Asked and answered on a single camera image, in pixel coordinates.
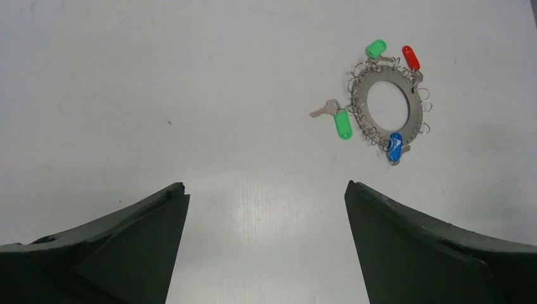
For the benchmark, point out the green key tag upper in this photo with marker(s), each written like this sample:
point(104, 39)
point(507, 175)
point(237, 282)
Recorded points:
point(376, 49)

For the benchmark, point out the silver key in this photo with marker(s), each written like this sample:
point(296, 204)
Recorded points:
point(332, 107)

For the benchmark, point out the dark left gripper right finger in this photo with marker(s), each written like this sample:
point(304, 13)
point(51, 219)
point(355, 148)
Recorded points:
point(407, 256)

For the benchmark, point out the blue key tag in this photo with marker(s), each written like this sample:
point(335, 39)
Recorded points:
point(394, 148)

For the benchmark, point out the red key tag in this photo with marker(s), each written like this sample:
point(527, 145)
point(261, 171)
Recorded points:
point(411, 58)

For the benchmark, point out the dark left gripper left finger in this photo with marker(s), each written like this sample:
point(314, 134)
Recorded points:
point(127, 256)

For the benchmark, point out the green key tag lower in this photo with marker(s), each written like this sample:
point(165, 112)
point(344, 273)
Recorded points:
point(343, 125)

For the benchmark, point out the green key tag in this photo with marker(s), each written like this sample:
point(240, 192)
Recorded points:
point(343, 125)
point(376, 49)

